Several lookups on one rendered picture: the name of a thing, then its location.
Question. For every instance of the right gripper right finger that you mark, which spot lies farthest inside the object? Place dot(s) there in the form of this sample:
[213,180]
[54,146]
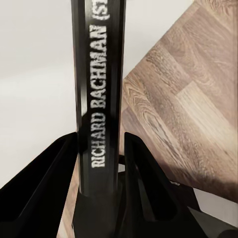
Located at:
[173,219]

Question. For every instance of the hardback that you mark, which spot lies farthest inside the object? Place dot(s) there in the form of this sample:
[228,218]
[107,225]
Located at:
[98,30]

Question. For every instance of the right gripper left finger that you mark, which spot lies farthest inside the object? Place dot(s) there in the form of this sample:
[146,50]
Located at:
[32,202]

